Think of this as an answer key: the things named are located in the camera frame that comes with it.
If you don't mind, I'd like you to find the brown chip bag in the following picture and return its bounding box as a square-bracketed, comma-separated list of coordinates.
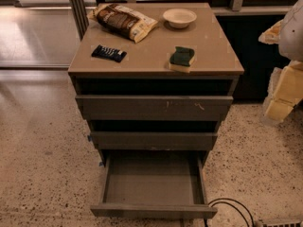
[87, 4, 158, 44]

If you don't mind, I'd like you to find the top grey drawer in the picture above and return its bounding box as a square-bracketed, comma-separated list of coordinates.
[76, 95, 233, 121]

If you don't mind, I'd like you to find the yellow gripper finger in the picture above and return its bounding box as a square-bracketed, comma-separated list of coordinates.
[258, 21, 282, 44]
[263, 61, 303, 123]

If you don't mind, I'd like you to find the white bowl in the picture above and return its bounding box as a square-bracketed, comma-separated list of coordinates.
[163, 9, 197, 29]

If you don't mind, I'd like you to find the metal window frame post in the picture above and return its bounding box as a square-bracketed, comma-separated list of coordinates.
[69, 0, 89, 40]

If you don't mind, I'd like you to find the floor vent grille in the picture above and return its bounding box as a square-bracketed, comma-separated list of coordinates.
[255, 218, 303, 227]

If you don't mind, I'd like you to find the green and yellow sponge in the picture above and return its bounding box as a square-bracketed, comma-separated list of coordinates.
[169, 46, 195, 73]

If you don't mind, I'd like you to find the open bottom grey drawer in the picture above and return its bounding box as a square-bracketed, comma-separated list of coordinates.
[91, 150, 217, 219]

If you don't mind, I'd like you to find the grey drawer cabinet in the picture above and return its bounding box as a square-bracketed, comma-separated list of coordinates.
[67, 2, 245, 167]

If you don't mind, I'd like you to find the middle grey drawer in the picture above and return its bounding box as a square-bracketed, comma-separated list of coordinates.
[91, 131, 217, 151]

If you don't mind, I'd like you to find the black floor cable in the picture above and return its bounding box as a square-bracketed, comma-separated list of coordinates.
[204, 198, 256, 227]

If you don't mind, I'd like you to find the dark blue snack bar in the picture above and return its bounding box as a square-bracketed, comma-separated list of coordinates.
[91, 45, 127, 62]

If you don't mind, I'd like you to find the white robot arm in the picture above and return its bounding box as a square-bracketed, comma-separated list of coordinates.
[258, 0, 303, 124]

